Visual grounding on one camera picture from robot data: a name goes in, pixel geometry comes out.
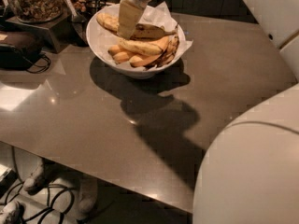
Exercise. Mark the glass jar of nuts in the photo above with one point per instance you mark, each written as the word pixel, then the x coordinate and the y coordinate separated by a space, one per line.
pixel 36 11

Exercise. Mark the orange banana front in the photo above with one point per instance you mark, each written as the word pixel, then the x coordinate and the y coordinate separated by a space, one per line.
pixel 143 60

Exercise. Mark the white paper liner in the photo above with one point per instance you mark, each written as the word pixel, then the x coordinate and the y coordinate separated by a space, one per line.
pixel 157 43

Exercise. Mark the spotted yellow banana top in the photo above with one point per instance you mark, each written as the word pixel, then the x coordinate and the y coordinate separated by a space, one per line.
pixel 141 32

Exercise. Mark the metal scoop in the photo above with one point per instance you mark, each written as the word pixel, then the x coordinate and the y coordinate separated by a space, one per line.
pixel 75 17

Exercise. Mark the dark overripe banana right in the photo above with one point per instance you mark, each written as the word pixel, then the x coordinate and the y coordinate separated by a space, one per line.
pixel 169 53

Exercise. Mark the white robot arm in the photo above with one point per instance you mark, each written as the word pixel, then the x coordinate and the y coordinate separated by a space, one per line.
pixel 246 94

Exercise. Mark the white ceramic bowl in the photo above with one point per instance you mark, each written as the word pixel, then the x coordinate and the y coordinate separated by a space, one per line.
pixel 100 40

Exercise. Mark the small orange banana lower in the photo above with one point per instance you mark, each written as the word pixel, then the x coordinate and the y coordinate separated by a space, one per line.
pixel 123 56

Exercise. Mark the small orange banana left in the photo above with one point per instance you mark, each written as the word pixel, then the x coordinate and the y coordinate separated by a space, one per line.
pixel 115 49

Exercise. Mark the grey sock foot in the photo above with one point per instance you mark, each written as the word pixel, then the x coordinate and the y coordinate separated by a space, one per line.
pixel 87 196
pixel 38 178

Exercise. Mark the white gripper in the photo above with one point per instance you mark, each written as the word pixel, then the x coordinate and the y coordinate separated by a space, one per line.
pixel 129 15

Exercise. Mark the grey sock foot left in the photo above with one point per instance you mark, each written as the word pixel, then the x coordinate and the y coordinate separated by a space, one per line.
pixel 38 178

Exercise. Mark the grey sock foot right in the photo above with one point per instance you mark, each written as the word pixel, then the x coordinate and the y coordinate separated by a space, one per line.
pixel 87 196

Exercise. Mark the small orange banana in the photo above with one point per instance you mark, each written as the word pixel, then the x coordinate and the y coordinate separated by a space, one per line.
pixel 123 56
pixel 115 49

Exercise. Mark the black bag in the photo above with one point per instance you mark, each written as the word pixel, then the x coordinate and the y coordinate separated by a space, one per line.
pixel 19 50

